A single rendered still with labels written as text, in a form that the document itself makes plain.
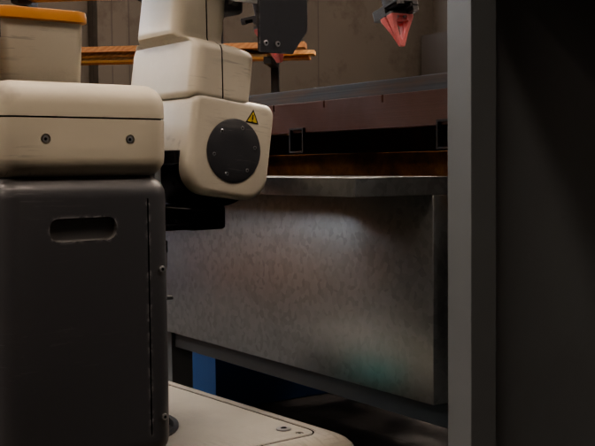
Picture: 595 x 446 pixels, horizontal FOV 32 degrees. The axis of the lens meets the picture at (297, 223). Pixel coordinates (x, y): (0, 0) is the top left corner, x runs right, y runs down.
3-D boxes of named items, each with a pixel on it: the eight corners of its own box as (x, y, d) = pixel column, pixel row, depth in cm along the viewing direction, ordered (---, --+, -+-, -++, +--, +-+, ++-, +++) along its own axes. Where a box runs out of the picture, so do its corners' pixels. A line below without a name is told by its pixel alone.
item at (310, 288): (124, 314, 281) (121, 185, 279) (451, 402, 174) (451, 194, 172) (111, 315, 279) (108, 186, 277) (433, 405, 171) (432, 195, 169)
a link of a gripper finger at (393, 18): (400, 52, 251) (394, 16, 252) (419, 42, 245) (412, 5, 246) (378, 52, 247) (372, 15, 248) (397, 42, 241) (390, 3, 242)
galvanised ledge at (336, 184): (121, 185, 279) (121, 174, 279) (451, 194, 172) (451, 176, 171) (50, 187, 268) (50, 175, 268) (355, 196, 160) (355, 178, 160)
